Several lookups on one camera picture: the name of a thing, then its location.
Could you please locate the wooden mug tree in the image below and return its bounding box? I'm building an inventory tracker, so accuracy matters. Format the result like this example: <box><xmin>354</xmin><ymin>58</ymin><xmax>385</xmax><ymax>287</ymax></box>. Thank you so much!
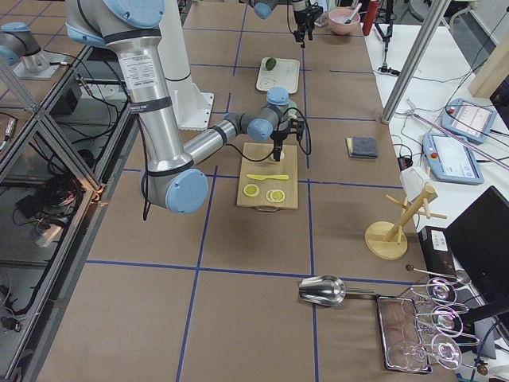
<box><xmin>364</xmin><ymin>182</ymin><xmax>447</xmax><ymax>260</ymax></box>

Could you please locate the white bear tray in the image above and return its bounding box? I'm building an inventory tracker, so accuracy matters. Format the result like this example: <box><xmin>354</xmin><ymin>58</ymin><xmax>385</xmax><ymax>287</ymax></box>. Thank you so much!
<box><xmin>255</xmin><ymin>57</ymin><xmax>301</xmax><ymax>95</ymax></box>

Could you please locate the lemon slice upper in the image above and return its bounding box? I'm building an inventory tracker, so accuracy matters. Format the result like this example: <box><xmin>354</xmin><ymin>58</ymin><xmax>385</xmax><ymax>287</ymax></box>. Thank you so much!
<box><xmin>243</xmin><ymin>184</ymin><xmax>260</xmax><ymax>197</ymax></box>

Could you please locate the yellow plastic knife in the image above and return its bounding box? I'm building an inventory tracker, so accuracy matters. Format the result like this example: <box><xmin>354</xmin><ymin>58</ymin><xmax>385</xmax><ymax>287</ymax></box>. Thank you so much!
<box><xmin>247</xmin><ymin>173</ymin><xmax>289</xmax><ymax>181</ymax></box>

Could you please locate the teach pendant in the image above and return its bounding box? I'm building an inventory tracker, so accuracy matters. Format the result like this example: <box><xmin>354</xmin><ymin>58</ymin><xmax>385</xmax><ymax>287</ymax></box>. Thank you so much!
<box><xmin>441</xmin><ymin>98</ymin><xmax>495</xmax><ymax>144</ymax></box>
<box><xmin>422</xmin><ymin>133</ymin><xmax>484</xmax><ymax>185</ymax></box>

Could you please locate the bamboo cutting board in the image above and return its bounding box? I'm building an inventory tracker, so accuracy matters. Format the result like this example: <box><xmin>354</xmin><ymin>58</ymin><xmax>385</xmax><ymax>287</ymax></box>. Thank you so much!
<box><xmin>236</xmin><ymin>142</ymin><xmax>299</xmax><ymax>210</ymax></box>

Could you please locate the teach pendant near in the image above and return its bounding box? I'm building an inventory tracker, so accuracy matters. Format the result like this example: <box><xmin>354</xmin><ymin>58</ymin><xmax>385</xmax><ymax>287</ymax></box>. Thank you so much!
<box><xmin>422</xmin><ymin>133</ymin><xmax>484</xmax><ymax>185</ymax></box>

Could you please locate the metal scoop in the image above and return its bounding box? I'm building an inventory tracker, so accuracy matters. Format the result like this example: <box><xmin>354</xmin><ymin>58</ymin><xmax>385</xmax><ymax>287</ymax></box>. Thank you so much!
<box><xmin>298</xmin><ymin>275</ymin><xmax>377</xmax><ymax>307</ymax></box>

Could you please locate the yellow sponge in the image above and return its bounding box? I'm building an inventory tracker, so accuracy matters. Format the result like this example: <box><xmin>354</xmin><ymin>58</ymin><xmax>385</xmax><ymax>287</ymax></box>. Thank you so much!
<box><xmin>345</xmin><ymin>137</ymin><xmax>352</xmax><ymax>157</ymax></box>

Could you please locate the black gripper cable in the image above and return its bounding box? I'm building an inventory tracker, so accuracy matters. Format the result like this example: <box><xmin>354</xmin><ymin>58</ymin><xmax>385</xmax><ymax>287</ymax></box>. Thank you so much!
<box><xmin>289</xmin><ymin>113</ymin><xmax>313</xmax><ymax>156</ymax></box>

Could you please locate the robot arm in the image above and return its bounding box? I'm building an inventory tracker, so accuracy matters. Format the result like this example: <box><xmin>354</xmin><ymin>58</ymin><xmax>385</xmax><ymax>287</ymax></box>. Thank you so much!
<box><xmin>65</xmin><ymin>1</ymin><xmax>294</xmax><ymax>214</ymax></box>
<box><xmin>243</xmin><ymin>0</ymin><xmax>324</xmax><ymax>49</ymax></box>

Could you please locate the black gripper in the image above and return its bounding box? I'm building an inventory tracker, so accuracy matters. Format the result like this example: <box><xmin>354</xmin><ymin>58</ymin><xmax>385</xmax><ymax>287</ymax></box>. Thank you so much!
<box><xmin>293</xmin><ymin>3</ymin><xmax>323</xmax><ymax>47</ymax></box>
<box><xmin>270</xmin><ymin>118</ymin><xmax>305</xmax><ymax>162</ymax></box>

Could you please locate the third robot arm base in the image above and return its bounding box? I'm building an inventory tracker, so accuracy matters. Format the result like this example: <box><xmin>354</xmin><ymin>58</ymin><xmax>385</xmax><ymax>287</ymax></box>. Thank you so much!
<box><xmin>1</xmin><ymin>21</ymin><xmax>60</xmax><ymax>80</ymax></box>

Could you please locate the green avocado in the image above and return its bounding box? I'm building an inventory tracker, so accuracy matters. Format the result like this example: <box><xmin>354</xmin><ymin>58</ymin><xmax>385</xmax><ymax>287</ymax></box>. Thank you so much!
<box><xmin>265</xmin><ymin>57</ymin><xmax>277</xmax><ymax>71</ymax></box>

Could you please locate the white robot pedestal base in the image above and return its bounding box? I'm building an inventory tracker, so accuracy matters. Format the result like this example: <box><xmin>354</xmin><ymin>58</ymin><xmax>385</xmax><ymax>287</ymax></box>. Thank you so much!
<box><xmin>158</xmin><ymin>0</ymin><xmax>214</xmax><ymax>131</ymax></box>

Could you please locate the black laptop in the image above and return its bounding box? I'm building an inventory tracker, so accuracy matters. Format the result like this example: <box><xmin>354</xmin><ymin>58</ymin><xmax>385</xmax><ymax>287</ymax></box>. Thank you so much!
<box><xmin>445</xmin><ymin>186</ymin><xmax>508</xmax><ymax>302</ymax></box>

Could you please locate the mint green bowl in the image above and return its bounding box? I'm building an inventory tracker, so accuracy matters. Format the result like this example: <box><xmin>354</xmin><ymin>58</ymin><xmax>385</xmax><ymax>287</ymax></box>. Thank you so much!
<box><xmin>287</xmin><ymin>99</ymin><xmax>298</xmax><ymax>119</ymax></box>

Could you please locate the pink bowl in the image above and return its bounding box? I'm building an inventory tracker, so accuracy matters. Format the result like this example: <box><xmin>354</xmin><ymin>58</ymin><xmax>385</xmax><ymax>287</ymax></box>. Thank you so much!
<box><xmin>328</xmin><ymin>7</ymin><xmax>360</xmax><ymax>35</ymax></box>

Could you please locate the red cylinder bottle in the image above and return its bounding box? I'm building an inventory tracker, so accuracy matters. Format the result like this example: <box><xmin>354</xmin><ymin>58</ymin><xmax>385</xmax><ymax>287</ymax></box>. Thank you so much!
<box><xmin>362</xmin><ymin>0</ymin><xmax>379</xmax><ymax>37</ymax></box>

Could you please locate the black tripod stick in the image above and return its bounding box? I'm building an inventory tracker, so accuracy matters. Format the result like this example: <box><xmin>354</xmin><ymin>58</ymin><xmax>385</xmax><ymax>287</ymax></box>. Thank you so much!
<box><xmin>375</xmin><ymin>0</ymin><xmax>400</xmax><ymax>76</ymax></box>

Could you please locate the grey folded cloth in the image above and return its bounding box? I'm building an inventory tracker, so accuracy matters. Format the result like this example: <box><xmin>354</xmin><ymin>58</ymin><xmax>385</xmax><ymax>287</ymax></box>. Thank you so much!
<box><xmin>350</xmin><ymin>136</ymin><xmax>378</xmax><ymax>158</ymax></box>

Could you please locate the white steamed bun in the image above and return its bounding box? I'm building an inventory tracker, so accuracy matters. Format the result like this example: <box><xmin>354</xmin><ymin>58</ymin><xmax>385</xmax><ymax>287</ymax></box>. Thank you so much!
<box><xmin>270</xmin><ymin>151</ymin><xmax>286</xmax><ymax>162</ymax></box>

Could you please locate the dark glass tray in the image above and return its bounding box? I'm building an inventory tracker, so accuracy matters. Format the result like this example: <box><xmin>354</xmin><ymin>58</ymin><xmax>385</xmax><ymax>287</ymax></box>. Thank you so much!
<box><xmin>375</xmin><ymin>295</ymin><xmax>433</xmax><ymax>374</ymax></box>

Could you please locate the aluminium frame post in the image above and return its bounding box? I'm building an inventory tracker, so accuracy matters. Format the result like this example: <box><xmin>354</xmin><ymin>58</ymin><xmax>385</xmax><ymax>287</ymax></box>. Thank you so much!
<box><xmin>381</xmin><ymin>0</ymin><xmax>451</xmax><ymax>124</ymax></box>

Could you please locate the teach pendant far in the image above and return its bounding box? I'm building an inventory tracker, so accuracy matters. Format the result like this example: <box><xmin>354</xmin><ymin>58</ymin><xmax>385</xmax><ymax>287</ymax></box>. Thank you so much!
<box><xmin>441</xmin><ymin>98</ymin><xmax>495</xmax><ymax>144</ymax></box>

